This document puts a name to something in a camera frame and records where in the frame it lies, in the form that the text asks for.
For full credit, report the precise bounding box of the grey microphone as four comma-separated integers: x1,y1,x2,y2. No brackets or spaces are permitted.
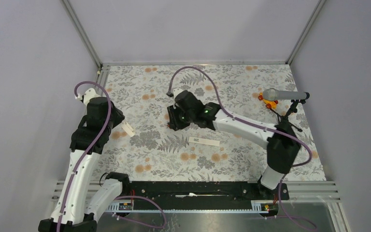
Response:
262,88,310,101

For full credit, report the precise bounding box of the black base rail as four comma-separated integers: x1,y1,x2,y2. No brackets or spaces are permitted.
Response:
121,181,290,211

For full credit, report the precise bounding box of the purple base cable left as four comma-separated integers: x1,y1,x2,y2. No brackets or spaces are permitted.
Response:
112,194,168,229

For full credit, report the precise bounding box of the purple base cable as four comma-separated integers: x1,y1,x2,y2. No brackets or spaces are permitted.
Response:
265,179,317,232
112,194,168,229

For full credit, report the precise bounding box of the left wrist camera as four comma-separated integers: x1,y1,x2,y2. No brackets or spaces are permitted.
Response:
75,88,100,106

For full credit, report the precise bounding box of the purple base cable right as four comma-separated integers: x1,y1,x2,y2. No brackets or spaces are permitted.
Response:
265,179,317,232

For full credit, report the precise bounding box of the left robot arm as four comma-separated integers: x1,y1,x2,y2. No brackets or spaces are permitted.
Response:
38,96,131,232

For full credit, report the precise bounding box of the white remote control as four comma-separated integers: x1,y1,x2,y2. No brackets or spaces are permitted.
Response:
121,122,135,137

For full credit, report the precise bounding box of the floral table mat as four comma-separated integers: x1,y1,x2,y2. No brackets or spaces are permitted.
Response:
89,64,327,183

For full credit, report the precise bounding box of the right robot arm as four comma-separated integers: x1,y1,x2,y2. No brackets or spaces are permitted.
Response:
167,88,301,199

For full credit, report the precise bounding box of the white remote battery cover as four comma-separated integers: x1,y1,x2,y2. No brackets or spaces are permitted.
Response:
188,136,220,146

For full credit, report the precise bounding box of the orange toy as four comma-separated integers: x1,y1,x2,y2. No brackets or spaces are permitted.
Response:
258,92,279,109

